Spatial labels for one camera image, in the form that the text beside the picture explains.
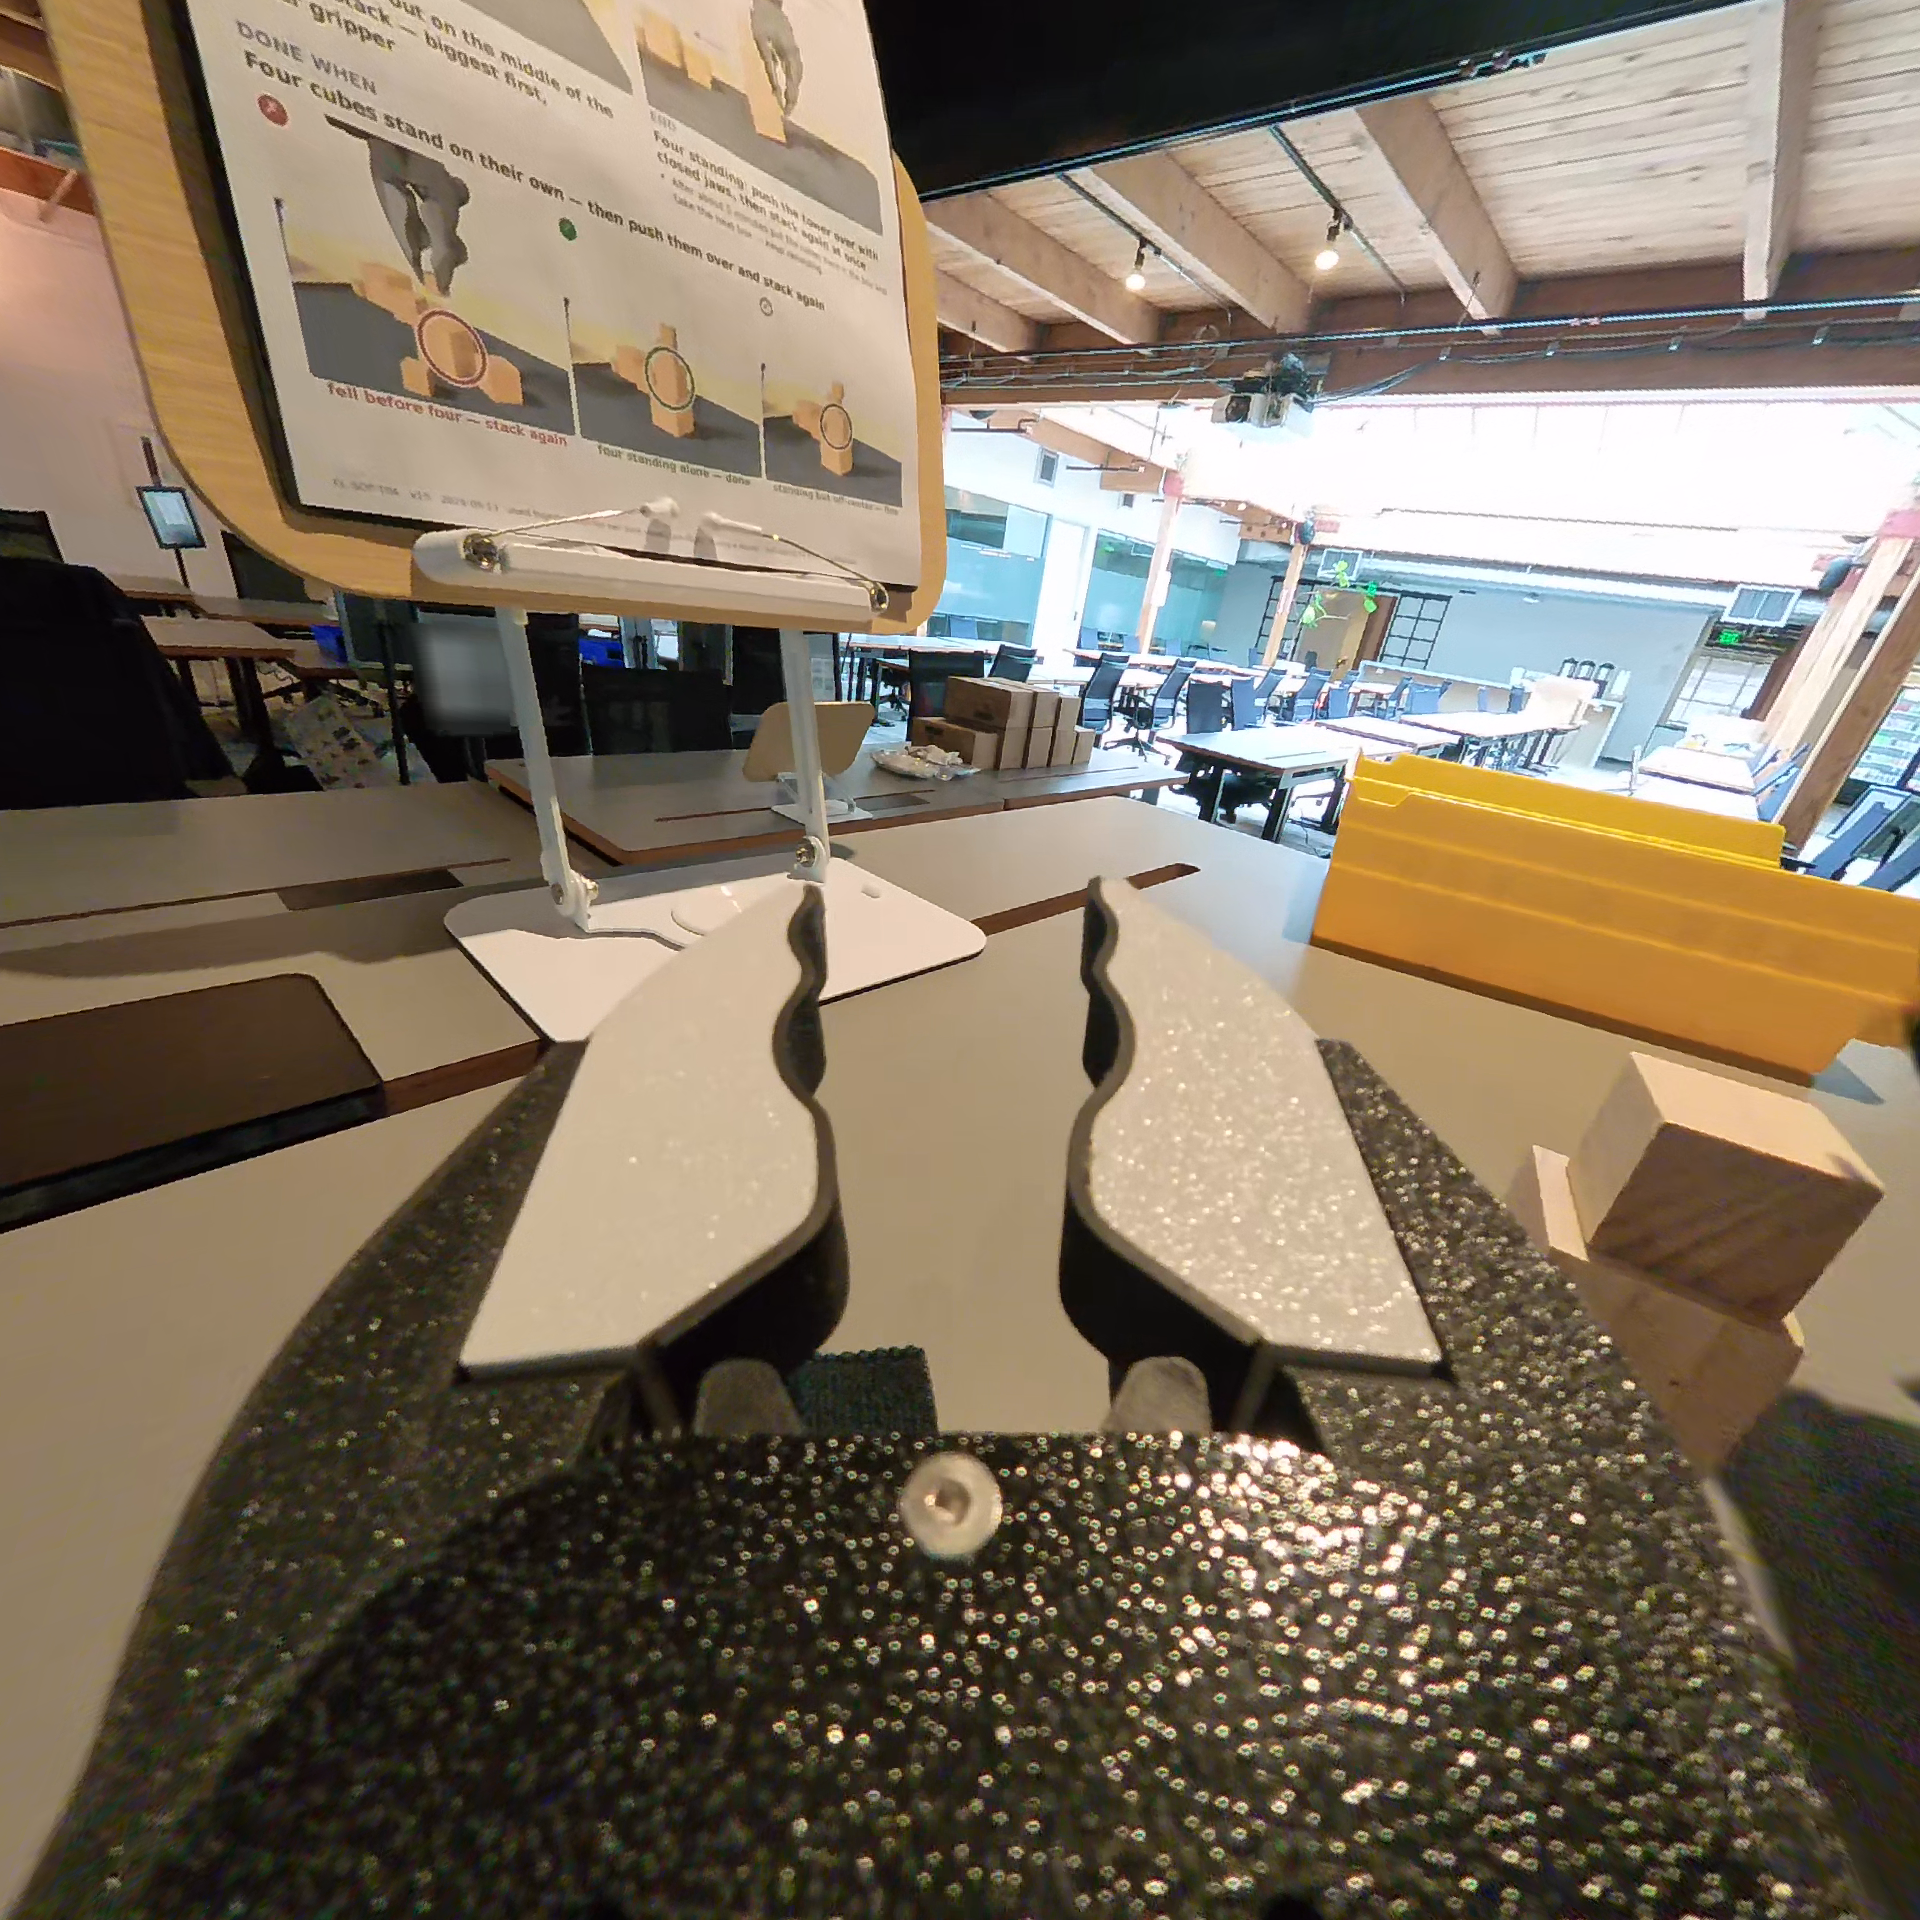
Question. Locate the wooden board white document stand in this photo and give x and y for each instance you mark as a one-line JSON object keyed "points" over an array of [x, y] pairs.
{"points": [[502, 961]]}

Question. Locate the light wooden cube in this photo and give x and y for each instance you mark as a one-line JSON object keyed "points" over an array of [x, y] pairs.
{"points": [[1664, 1365], [1724, 1184]]}

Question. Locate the small screen on pole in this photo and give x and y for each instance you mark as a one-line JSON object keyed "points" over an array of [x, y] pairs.
{"points": [[170, 514]]}

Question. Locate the black overhead panel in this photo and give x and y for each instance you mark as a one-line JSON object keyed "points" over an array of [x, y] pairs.
{"points": [[1200, 75]]}

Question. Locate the crumpled white wrapper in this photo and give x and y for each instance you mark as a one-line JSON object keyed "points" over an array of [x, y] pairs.
{"points": [[921, 762]]}

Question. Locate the black office chair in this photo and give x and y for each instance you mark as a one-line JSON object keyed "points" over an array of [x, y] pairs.
{"points": [[90, 691]]}

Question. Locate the grey background table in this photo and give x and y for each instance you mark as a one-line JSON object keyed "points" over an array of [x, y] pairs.
{"points": [[675, 819]]}

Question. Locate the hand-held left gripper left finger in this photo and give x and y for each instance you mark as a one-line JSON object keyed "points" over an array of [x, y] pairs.
{"points": [[661, 1141]]}

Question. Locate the black desk pad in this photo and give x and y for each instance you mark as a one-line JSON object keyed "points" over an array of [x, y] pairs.
{"points": [[164, 1073]]}

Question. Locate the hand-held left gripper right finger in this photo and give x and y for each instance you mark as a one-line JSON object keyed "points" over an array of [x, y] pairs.
{"points": [[1244, 1171]]}

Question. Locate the small wooden tablet stand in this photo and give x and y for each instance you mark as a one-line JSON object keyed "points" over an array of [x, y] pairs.
{"points": [[809, 735]]}

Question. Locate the ceiling projector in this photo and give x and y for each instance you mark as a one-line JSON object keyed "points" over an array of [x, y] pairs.
{"points": [[1267, 397]]}

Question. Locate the stack of cardboard boxes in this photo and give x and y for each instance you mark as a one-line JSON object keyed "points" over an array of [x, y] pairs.
{"points": [[1003, 721]]}

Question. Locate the yellow plastic bin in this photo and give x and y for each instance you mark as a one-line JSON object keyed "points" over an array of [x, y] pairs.
{"points": [[1574, 931]]}

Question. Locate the wooden office table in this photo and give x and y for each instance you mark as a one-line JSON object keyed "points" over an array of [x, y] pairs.
{"points": [[1259, 756]]}

